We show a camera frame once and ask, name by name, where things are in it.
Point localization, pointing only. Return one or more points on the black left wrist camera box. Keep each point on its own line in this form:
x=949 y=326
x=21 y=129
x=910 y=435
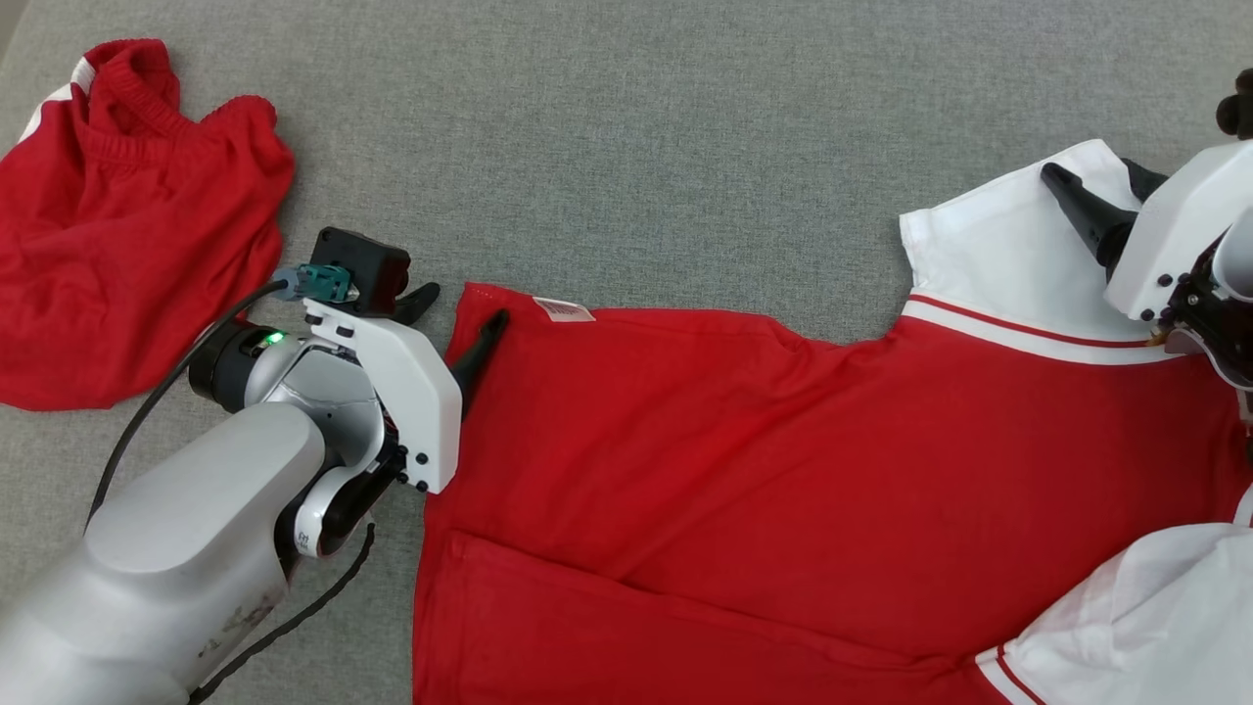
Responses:
x=362 y=262

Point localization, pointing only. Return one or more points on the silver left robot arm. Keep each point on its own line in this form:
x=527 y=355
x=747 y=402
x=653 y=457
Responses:
x=176 y=548

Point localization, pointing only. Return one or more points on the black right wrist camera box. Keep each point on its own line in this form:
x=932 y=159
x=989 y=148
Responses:
x=1238 y=108

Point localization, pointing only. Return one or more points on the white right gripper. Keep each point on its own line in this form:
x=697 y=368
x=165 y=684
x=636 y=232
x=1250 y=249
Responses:
x=1175 y=235

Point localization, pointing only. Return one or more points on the red white polo shirt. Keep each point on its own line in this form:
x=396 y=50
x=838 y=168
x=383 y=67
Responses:
x=734 y=441

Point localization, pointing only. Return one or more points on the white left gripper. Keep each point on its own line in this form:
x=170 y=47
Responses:
x=411 y=392

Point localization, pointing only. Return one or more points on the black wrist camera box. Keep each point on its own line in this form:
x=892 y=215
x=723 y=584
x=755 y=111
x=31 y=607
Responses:
x=362 y=262
x=1238 y=108

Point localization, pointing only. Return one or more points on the teal left camera connector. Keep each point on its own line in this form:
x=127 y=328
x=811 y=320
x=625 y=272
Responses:
x=323 y=282

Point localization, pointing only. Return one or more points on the red knit shorts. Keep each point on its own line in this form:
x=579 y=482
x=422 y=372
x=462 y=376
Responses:
x=127 y=245

